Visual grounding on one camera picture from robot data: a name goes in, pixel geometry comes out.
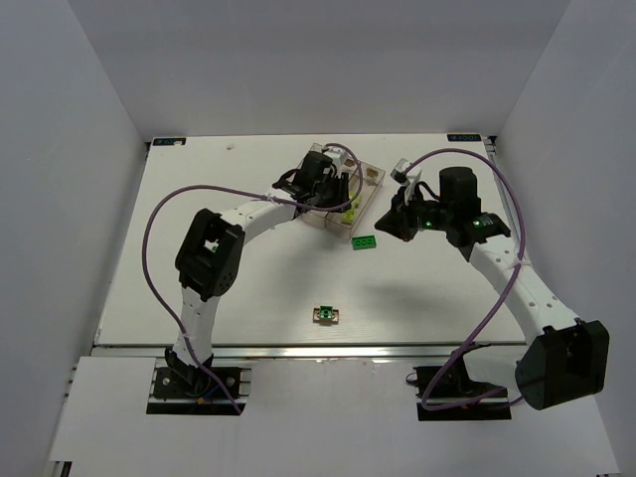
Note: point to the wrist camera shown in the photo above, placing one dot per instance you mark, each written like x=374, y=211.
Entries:
x=407, y=175
x=338, y=157

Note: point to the clear left bin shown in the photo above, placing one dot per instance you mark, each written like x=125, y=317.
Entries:
x=298, y=164

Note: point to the brown lego plate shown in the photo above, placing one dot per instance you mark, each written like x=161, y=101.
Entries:
x=316, y=319

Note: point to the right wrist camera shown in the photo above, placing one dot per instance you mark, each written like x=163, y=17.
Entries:
x=407, y=175

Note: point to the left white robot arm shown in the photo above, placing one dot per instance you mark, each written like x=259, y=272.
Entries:
x=209, y=256

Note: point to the clear right bin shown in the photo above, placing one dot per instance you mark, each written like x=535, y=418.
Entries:
x=371, y=179

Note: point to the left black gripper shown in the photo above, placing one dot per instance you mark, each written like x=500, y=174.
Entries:
x=331, y=190

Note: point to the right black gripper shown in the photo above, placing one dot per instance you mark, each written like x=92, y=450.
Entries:
x=406, y=219

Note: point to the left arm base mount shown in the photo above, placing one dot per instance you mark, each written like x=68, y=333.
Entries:
x=169, y=394

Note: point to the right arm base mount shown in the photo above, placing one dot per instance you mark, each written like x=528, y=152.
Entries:
x=453, y=387

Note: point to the small green lego cube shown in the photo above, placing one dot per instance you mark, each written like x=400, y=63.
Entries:
x=326, y=313

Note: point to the small lime lego brick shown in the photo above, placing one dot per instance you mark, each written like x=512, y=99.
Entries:
x=349, y=216

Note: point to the green flat lego plate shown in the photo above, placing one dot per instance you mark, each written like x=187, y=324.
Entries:
x=364, y=242

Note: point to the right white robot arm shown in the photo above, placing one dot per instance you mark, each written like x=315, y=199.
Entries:
x=565, y=358

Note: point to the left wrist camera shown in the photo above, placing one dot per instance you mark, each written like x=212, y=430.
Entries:
x=338, y=157

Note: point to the lime sloped lego brick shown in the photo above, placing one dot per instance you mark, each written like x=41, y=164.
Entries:
x=356, y=199

